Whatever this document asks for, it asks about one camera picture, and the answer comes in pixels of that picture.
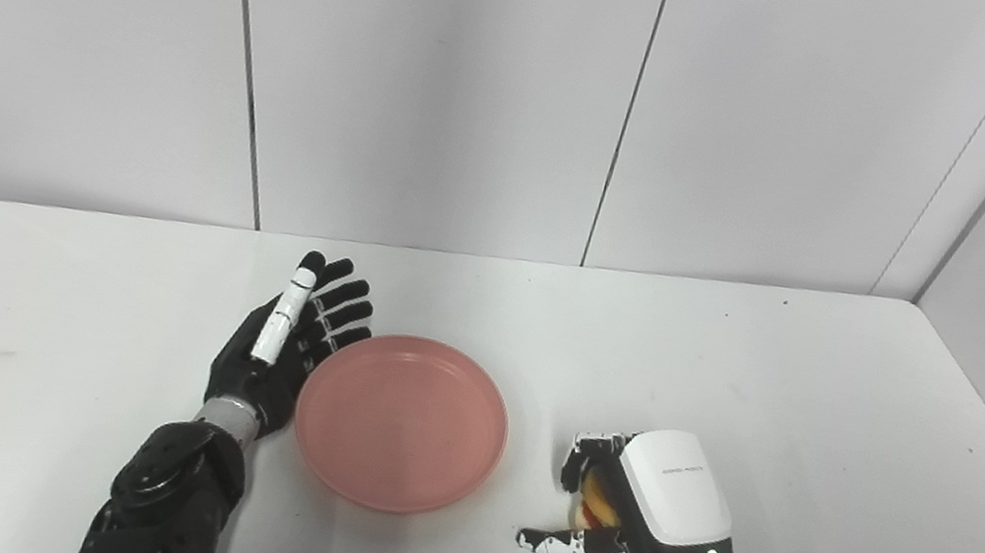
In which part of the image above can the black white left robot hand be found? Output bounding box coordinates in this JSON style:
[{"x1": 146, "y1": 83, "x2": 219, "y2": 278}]
[{"x1": 199, "y1": 237, "x2": 385, "y2": 455}]

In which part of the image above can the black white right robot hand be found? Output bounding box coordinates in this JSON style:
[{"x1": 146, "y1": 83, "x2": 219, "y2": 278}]
[{"x1": 513, "y1": 406, "x2": 757, "y2": 553}]

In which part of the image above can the toy hamburger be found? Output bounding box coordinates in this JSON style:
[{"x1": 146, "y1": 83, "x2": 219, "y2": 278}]
[{"x1": 570, "y1": 469, "x2": 630, "y2": 535}]

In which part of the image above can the pink round plate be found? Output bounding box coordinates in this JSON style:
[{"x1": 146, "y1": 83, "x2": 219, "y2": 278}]
[{"x1": 279, "y1": 317, "x2": 523, "y2": 532}]

